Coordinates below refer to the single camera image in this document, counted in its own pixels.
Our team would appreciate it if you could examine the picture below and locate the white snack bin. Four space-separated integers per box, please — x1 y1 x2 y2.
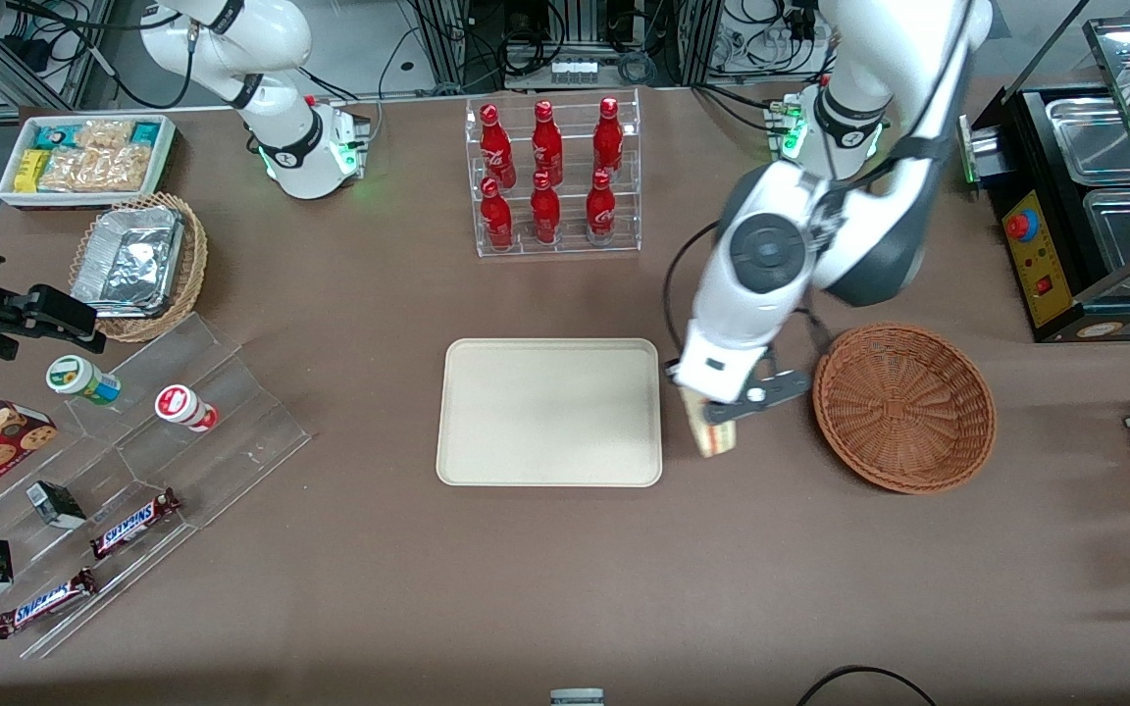
0 114 178 211

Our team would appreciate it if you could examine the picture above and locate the light wicker basket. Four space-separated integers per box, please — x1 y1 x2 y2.
69 192 210 344

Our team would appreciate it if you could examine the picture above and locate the empty-weave brown wicker basket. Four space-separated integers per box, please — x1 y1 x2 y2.
812 322 998 494

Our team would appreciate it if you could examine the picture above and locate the triangular sandwich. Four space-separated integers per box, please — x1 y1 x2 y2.
680 387 739 460

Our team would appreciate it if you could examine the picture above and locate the black food warmer machine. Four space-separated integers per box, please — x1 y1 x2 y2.
957 14 1130 344

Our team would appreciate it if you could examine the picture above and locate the small clear cracker bag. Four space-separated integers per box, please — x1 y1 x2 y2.
74 119 136 151

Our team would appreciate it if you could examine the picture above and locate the green-lid yogurt cup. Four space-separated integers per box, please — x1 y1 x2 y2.
45 355 123 407

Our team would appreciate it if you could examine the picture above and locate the black floor cable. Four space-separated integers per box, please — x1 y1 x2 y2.
797 665 938 706

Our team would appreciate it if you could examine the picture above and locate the clear acrylic bottle rack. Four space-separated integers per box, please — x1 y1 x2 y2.
465 88 642 259

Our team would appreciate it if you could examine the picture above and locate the red-lid yogurt cup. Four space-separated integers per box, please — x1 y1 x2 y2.
154 384 221 434

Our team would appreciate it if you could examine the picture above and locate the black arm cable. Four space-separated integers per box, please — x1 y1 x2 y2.
662 220 723 366

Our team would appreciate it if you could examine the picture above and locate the clear acrylic stepped display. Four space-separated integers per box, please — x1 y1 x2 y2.
0 312 313 660

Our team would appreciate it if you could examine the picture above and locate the large clear cracker bag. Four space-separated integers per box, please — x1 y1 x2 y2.
39 145 152 193

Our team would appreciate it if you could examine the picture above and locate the red cola bottle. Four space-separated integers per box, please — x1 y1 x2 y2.
480 176 515 252
480 104 516 189
592 96 626 177
530 172 563 247
531 100 565 185
586 169 618 245

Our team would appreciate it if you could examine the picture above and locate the cream plastic tray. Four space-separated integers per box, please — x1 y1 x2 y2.
436 337 664 488

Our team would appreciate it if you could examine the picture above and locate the snickers bar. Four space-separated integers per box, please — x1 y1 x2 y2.
89 487 182 561
0 568 99 640

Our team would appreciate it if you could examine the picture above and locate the yellow snack packet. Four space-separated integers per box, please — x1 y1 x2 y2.
13 148 52 193

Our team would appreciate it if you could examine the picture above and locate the aluminium foil tray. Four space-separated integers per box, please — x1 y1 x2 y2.
71 204 186 321

